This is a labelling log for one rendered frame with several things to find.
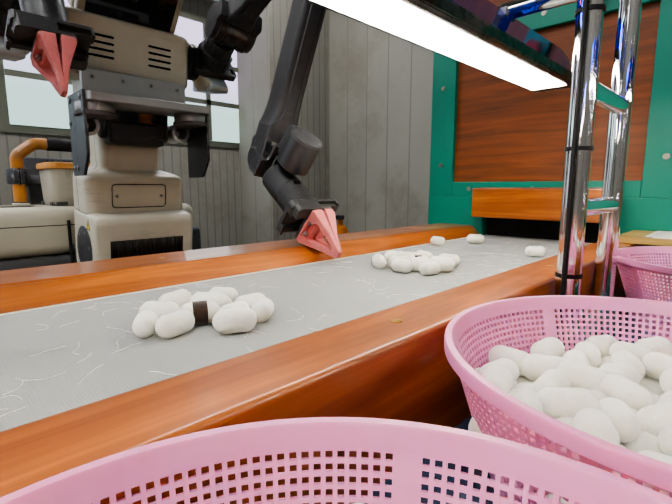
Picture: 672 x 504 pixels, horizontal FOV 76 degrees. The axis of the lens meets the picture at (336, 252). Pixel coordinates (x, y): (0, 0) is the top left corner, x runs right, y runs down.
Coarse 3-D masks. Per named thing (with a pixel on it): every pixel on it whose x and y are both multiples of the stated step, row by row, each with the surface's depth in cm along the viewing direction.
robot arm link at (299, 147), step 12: (288, 132) 73; (300, 132) 72; (288, 144) 71; (300, 144) 69; (312, 144) 70; (252, 156) 78; (288, 156) 71; (300, 156) 70; (312, 156) 71; (252, 168) 78; (264, 168) 77; (288, 168) 72; (300, 168) 72
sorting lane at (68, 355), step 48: (528, 240) 100; (192, 288) 52; (240, 288) 52; (288, 288) 52; (336, 288) 52; (384, 288) 52; (432, 288) 52; (0, 336) 36; (48, 336) 36; (96, 336) 36; (192, 336) 36; (240, 336) 36; (288, 336) 36; (0, 384) 27; (48, 384) 27; (96, 384) 27; (144, 384) 27
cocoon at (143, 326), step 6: (144, 312) 36; (150, 312) 36; (138, 318) 35; (144, 318) 35; (150, 318) 35; (156, 318) 36; (132, 324) 35; (138, 324) 34; (144, 324) 34; (150, 324) 35; (138, 330) 34; (144, 330) 34; (150, 330) 35; (138, 336) 35; (144, 336) 35
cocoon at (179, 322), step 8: (176, 312) 36; (184, 312) 36; (160, 320) 34; (168, 320) 34; (176, 320) 35; (184, 320) 35; (192, 320) 36; (160, 328) 34; (168, 328) 34; (176, 328) 35; (184, 328) 35; (160, 336) 35; (168, 336) 34
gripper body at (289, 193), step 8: (288, 184) 73; (296, 184) 73; (280, 192) 73; (288, 192) 72; (296, 192) 72; (304, 192) 72; (280, 200) 73; (288, 200) 71; (296, 200) 68; (304, 200) 69; (312, 200) 70; (320, 200) 72; (328, 200) 73; (288, 208) 68; (336, 208) 74; (288, 216) 69; (280, 224) 70; (288, 224) 71; (296, 224) 72; (280, 232) 70
